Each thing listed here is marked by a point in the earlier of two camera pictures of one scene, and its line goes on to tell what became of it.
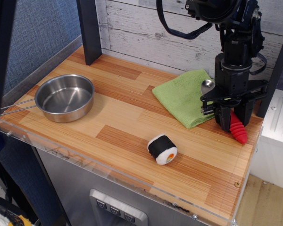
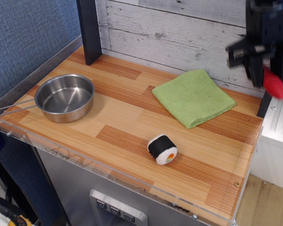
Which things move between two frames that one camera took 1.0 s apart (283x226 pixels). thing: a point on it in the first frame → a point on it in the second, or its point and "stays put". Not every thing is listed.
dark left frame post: (87, 13) stays put
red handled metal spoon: (237, 129) → (273, 84)
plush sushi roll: (162, 149) stays put
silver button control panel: (108, 210) stays put
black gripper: (232, 87) → (266, 30)
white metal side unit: (272, 158) stays put
